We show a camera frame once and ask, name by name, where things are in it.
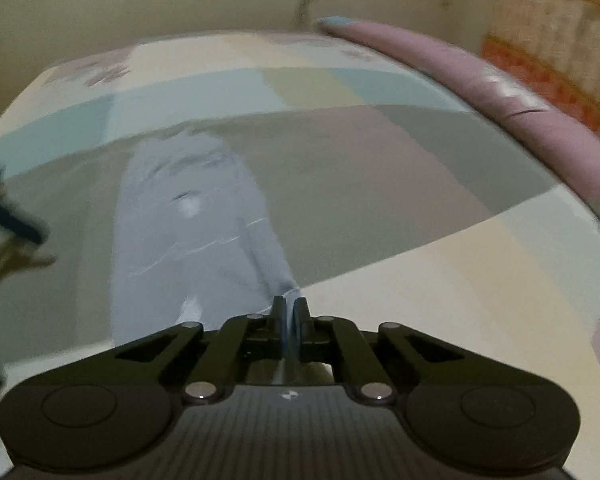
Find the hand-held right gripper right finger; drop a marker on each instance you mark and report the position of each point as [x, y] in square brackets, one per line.
[300, 321]

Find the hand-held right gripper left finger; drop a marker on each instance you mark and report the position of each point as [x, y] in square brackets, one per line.
[281, 321]

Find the grey striped pants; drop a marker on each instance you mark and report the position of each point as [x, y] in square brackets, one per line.
[190, 240]

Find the purple floral quilt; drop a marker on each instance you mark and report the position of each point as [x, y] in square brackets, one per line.
[430, 55]

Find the patterned curtain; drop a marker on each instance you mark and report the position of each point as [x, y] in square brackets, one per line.
[545, 35]

